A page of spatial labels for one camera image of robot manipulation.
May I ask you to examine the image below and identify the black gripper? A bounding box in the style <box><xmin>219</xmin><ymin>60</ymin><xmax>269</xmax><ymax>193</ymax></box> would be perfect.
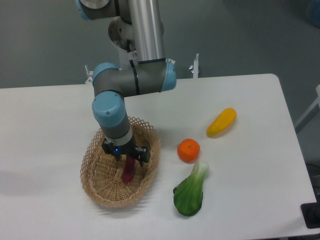
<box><xmin>101</xmin><ymin>139</ymin><xmax>151</xmax><ymax>167</ymax></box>

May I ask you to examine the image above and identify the purple sweet potato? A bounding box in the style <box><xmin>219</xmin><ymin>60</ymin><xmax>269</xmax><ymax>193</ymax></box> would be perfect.
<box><xmin>122</xmin><ymin>155</ymin><xmax>136</xmax><ymax>184</ymax></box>

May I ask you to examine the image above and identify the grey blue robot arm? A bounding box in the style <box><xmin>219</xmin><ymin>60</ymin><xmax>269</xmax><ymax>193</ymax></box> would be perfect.
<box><xmin>76</xmin><ymin>0</ymin><xmax>177</xmax><ymax>165</ymax></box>

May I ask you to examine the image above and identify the woven wicker basket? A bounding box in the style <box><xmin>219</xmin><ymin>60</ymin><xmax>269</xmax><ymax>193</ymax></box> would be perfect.
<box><xmin>80</xmin><ymin>117</ymin><xmax>161</xmax><ymax>208</ymax></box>

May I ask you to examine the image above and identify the orange tangerine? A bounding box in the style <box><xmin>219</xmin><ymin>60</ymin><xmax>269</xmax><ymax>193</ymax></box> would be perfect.
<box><xmin>177</xmin><ymin>138</ymin><xmax>201</xmax><ymax>163</ymax></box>

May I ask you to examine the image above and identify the green bok choy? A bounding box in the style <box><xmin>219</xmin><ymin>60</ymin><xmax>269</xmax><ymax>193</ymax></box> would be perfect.
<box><xmin>173</xmin><ymin>160</ymin><xmax>210</xmax><ymax>217</ymax></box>

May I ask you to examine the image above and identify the yellow corn cob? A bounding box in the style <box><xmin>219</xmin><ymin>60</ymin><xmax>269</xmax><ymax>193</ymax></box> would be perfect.
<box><xmin>206</xmin><ymin>107</ymin><xmax>237</xmax><ymax>138</ymax></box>

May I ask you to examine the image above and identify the black box at edge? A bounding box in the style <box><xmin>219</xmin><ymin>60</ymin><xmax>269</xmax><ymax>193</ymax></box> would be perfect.
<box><xmin>300</xmin><ymin>202</ymin><xmax>320</xmax><ymax>229</ymax></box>

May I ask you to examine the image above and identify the white furniture leg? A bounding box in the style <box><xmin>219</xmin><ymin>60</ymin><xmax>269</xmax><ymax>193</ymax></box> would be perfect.
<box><xmin>294</xmin><ymin>85</ymin><xmax>320</xmax><ymax>134</ymax></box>

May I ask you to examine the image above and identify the white metal base frame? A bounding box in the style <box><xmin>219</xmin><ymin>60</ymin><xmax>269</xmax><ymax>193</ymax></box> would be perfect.
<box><xmin>84</xmin><ymin>53</ymin><xmax>201</xmax><ymax>84</ymax></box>

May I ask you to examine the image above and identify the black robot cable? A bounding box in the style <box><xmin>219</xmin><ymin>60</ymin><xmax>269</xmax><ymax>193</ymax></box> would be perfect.
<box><xmin>126</xmin><ymin>39</ymin><xmax>137</xmax><ymax>70</ymax></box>

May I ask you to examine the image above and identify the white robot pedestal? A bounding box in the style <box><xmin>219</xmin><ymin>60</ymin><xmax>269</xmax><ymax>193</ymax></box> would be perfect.
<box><xmin>108</xmin><ymin>16</ymin><xmax>138</xmax><ymax>69</ymax></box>

